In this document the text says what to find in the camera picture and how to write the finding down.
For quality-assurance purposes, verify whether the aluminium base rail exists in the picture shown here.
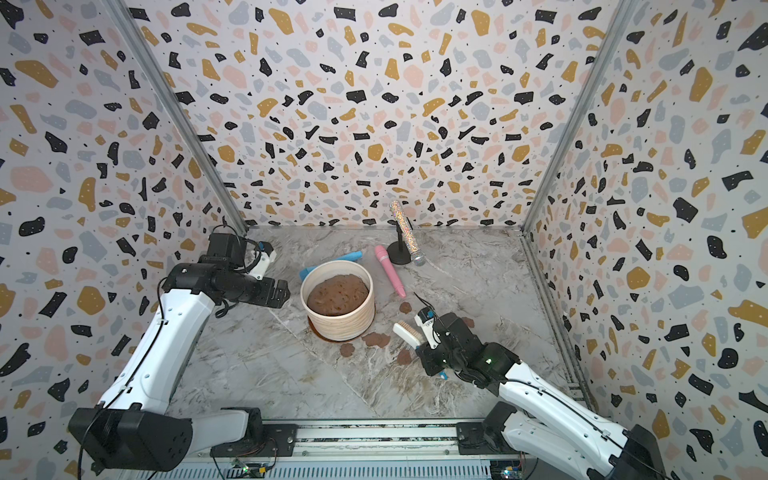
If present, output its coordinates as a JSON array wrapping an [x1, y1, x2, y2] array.
[[116, 416, 619, 480]]

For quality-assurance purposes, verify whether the cream ceramic pot with mud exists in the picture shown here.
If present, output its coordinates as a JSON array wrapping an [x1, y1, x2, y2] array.
[[300, 260, 376, 340]]

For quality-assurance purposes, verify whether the black microphone stand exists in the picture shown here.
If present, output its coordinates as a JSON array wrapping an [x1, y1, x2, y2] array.
[[386, 224, 412, 265]]

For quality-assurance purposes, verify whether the white scrub brush blue handle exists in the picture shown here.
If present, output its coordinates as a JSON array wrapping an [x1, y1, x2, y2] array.
[[393, 321, 448, 380]]

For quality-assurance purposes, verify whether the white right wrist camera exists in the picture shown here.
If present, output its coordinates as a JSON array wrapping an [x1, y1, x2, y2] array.
[[415, 306, 440, 349]]

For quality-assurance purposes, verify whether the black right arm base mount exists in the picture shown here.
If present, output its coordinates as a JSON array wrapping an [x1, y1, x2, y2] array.
[[456, 421, 519, 456]]

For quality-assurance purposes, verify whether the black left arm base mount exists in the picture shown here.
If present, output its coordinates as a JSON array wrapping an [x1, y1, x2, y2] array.
[[210, 423, 298, 458]]

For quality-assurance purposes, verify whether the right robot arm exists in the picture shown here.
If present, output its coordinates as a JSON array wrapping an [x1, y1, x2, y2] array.
[[400, 307, 667, 479]]

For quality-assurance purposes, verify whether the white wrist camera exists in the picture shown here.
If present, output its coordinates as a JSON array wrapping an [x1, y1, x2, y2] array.
[[415, 306, 440, 349], [248, 240, 277, 280]]

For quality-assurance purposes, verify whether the glitter silver microphone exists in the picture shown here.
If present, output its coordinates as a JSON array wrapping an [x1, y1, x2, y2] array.
[[390, 200, 426, 266]]

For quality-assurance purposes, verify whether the pink toy microphone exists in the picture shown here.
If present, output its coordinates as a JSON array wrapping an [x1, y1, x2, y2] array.
[[374, 245, 407, 298]]

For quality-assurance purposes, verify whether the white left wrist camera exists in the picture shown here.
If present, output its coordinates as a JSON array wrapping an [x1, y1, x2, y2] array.
[[248, 240, 277, 280]]

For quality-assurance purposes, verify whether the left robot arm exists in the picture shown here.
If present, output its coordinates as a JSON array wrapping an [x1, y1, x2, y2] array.
[[68, 232, 290, 473]]

